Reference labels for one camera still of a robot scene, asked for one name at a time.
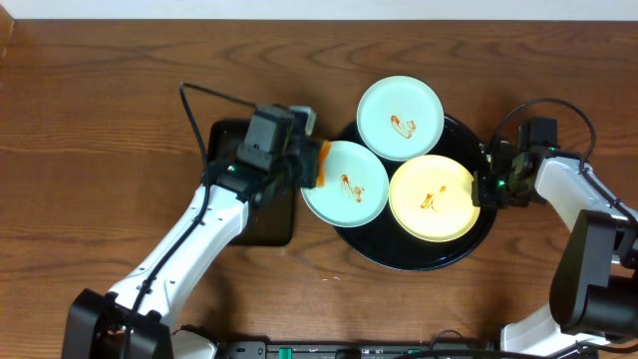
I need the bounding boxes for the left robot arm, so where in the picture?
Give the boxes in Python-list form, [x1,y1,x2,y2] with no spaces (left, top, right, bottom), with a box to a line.
[62,138,330,358]

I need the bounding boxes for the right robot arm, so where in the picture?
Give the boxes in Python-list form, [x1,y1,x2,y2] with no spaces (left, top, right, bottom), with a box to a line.
[473,142,637,358]

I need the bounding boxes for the light blue plate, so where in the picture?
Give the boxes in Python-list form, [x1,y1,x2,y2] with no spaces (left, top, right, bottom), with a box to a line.
[356,76,445,162]
[301,141,389,227]

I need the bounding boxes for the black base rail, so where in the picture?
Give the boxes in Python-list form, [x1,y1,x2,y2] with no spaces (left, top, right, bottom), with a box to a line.
[215,338,486,359]

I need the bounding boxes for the orange green scrub sponge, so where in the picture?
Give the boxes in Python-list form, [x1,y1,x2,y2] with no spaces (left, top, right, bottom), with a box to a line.
[315,141,331,187]

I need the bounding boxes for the black rectangular tray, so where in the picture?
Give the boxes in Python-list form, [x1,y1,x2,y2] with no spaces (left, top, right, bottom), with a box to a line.
[207,119,295,246]

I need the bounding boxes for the yellow plate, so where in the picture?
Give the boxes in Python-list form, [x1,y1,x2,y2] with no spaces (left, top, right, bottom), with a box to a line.
[389,155,480,242]

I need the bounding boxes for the light blue plate top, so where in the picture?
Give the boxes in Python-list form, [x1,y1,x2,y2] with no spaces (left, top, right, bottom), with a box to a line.
[356,76,445,162]

